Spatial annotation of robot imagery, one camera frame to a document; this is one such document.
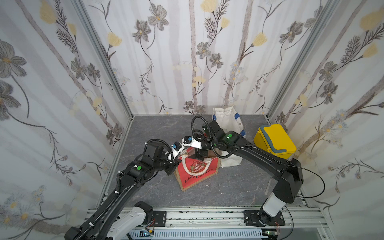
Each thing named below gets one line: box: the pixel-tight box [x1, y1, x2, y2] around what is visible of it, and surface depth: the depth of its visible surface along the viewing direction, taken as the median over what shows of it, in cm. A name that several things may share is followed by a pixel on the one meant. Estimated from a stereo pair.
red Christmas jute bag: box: [174, 147, 221, 191], surface depth 80 cm
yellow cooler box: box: [253, 124, 297, 159], surface depth 90 cm
